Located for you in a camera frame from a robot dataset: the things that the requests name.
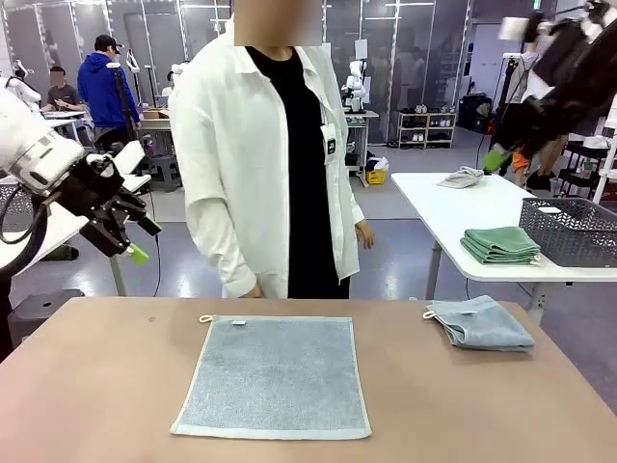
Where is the dark green bag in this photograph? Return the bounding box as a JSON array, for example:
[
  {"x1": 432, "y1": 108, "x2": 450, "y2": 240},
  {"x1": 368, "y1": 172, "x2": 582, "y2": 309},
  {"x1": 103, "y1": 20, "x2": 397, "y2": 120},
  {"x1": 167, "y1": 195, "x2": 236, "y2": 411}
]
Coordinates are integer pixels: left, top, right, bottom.
[{"x1": 41, "y1": 244, "x2": 80, "y2": 261}]

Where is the person's left forearm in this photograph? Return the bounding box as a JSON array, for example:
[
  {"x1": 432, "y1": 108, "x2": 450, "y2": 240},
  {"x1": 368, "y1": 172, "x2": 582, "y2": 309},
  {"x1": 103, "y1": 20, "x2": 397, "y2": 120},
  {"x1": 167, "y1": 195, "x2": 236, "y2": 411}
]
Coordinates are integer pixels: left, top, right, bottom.
[{"x1": 332, "y1": 168, "x2": 366, "y2": 228}]

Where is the person in blue hoodie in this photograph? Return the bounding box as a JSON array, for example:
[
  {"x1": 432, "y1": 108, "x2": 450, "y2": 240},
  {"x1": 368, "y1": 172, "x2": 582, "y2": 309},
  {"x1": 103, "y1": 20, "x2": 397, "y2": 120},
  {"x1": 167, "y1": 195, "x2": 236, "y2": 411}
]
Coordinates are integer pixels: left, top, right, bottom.
[{"x1": 76, "y1": 34, "x2": 142, "y2": 146}]

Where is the person's right forearm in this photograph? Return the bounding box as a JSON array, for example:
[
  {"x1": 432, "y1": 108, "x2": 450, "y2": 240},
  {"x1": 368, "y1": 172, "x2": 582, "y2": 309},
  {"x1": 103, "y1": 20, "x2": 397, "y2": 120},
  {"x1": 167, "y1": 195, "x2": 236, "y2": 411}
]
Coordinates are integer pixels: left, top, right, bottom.
[{"x1": 185, "y1": 202, "x2": 259, "y2": 299}]

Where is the yellow box with white bag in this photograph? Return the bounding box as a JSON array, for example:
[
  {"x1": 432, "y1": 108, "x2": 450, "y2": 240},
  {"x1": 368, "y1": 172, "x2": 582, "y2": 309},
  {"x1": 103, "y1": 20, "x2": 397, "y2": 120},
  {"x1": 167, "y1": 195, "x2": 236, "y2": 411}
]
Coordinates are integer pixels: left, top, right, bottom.
[{"x1": 364, "y1": 154, "x2": 390, "y2": 186}]

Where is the grey plastic step stool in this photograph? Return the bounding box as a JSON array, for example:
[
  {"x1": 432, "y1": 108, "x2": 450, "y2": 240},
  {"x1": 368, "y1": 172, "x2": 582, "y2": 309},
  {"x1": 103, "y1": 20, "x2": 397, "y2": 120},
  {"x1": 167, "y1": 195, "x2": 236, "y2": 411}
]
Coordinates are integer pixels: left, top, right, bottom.
[
  {"x1": 7, "y1": 288, "x2": 86, "y2": 348},
  {"x1": 147, "y1": 154, "x2": 182, "y2": 193}
]

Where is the person in white shirt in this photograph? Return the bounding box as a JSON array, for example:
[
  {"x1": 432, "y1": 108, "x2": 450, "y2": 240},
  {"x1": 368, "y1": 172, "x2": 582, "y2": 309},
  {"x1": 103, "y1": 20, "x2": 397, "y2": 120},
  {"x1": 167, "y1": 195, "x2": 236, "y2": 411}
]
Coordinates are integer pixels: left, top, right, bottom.
[{"x1": 168, "y1": 0, "x2": 377, "y2": 300}]

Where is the beige crumpled towel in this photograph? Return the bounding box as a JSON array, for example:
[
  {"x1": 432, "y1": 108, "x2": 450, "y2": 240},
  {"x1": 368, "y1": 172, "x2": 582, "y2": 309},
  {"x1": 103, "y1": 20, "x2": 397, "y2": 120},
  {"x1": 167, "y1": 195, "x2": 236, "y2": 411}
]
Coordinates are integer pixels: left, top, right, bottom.
[{"x1": 437, "y1": 166, "x2": 485, "y2": 190}]

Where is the black tripod pole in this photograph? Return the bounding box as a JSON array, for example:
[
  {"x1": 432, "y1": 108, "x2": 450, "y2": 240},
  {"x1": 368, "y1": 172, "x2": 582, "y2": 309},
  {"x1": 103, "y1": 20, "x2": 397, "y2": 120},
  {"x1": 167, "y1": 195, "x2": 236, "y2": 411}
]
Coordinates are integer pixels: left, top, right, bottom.
[{"x1": 106, "y1": 61, "x2": 141, "y2": 146}]

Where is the black rolling cart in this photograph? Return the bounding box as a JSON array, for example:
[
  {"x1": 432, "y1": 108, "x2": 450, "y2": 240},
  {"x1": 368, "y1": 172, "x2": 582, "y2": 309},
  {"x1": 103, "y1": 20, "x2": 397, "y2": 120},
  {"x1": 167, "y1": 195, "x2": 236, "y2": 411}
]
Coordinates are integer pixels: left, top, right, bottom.
[{"x1": 558, "y1": 139, "x2": 617, "y2": 199}]

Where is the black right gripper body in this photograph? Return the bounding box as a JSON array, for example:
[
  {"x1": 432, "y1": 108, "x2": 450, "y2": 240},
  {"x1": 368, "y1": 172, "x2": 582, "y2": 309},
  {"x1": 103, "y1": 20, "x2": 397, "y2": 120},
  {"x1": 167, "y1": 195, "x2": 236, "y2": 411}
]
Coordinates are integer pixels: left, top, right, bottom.
[{"x1": 524, "y1": 18, "x2": 617, "y2": 139}]

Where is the white metal rack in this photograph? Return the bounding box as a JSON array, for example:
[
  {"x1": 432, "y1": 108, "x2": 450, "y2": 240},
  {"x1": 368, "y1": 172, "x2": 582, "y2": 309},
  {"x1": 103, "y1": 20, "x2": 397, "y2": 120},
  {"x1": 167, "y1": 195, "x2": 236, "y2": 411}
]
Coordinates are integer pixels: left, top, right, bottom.
[{"x1": 592, "y1": 95, "x2": 617, "y2": 204}]

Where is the light grey perforated basket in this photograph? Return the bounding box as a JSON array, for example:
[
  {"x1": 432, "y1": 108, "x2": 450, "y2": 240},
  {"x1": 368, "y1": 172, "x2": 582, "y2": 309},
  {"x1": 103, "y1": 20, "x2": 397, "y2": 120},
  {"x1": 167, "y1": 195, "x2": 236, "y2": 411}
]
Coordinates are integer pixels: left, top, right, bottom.
[{"x1": 0, "y1": 182, "x2": 35, "y2": 232}]

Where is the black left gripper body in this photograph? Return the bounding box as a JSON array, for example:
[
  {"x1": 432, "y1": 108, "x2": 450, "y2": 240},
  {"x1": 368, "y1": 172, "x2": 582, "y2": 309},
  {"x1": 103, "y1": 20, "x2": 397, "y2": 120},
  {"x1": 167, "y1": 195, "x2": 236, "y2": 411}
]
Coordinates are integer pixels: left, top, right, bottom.
[{"x1": 51, "y1": 154, "x2": 124, "y2": 221}]

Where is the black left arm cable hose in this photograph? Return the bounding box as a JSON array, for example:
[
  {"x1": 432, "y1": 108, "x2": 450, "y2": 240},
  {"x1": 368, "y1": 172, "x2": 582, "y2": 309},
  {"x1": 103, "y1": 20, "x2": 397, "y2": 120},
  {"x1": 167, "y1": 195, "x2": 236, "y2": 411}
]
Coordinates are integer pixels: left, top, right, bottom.
[{"x1": 0, "y1": 182, "x2": 54, "y2": 363}]

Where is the seated person in grey shirt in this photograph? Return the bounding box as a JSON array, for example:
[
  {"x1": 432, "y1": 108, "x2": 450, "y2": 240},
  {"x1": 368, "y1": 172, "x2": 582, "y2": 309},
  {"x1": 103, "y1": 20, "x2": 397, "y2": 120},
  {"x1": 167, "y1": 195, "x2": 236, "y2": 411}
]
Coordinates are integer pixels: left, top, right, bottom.
[{"x1": 40, "y1": 66, "x2": 86, "y2": 113}]

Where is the black luggage bag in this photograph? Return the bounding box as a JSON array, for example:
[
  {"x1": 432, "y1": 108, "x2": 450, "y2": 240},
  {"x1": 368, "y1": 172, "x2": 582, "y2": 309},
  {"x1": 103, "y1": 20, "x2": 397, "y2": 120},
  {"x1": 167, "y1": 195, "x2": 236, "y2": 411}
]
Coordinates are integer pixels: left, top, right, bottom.
[{"x1": 457, "y1": 94, "x2": 494, "y2": 135}]

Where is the person's left hand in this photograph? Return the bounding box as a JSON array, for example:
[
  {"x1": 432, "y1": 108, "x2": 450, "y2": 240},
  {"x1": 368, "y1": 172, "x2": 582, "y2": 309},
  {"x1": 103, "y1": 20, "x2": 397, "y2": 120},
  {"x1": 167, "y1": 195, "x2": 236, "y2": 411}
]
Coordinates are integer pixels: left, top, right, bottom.
[{"x1": 356, "y1": 220, "x2": 376, "y2": 251}]

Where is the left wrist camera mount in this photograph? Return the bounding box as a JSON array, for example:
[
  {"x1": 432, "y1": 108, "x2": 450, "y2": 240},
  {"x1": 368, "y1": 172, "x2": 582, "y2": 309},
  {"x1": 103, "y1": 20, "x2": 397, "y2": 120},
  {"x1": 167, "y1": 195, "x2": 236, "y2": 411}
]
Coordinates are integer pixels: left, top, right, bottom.
[{"x1": 98, "y1": 139, "x2": 147, "y2": 177}]

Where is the dark grey perforated basket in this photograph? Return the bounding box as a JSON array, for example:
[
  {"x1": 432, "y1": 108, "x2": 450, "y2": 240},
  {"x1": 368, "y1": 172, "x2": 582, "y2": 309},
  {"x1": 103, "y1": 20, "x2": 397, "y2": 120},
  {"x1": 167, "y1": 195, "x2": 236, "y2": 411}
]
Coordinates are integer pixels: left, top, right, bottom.
[{"x1": 519, "y1": 196, "x2": 617, "y2": 269}]

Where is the white table with rounded corners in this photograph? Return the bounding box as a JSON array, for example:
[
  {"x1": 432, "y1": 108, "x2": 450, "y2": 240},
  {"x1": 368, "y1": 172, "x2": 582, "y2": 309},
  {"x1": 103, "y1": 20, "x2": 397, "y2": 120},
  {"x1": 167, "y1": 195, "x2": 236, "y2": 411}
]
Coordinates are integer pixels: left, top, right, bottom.
[{"x1": 389, "y1": 172, "x2": 617, "y2": 325}]

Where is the light blue towel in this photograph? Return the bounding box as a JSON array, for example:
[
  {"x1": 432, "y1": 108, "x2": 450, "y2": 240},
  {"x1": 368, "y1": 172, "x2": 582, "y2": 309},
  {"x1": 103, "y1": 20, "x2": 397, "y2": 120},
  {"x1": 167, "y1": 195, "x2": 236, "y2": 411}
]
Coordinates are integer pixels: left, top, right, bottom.
[
  {"x1": 169, "y1": 313, "x2": 373, "y2": 441},
  {"x1": 422, "y1": 294, "x2": 537, "y2": 352}
]

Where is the thin black floor cable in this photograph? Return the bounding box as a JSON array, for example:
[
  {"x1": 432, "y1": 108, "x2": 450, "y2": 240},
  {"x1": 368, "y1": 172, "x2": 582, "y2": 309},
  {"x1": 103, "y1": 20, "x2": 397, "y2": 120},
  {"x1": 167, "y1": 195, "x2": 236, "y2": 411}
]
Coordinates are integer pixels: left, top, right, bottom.
[{"x1": 152, "y1": 235, "x2": 163, "y2": 296}]

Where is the wooden shoe shelf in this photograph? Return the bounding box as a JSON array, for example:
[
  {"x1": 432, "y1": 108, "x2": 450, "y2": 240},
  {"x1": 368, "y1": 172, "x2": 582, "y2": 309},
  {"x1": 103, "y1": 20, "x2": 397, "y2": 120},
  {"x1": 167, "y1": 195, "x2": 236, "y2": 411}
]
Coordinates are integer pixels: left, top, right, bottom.
[{"x1": 397, "y1": 110, "x2": 458, "y2": 150}]

